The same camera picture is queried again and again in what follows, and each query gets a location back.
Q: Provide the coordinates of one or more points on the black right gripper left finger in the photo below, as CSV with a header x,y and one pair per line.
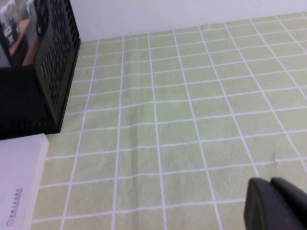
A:
x,y
259,206

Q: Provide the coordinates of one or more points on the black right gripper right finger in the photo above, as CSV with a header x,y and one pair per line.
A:
x,y
295,201

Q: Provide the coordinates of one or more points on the black perforated book holder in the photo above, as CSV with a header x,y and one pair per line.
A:
x,y
55,72

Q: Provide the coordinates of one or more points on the white book with red logo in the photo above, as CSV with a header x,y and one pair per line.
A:
x,y
14,179

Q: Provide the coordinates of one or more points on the green checked tablecloth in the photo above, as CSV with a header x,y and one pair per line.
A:
x,y
180,119

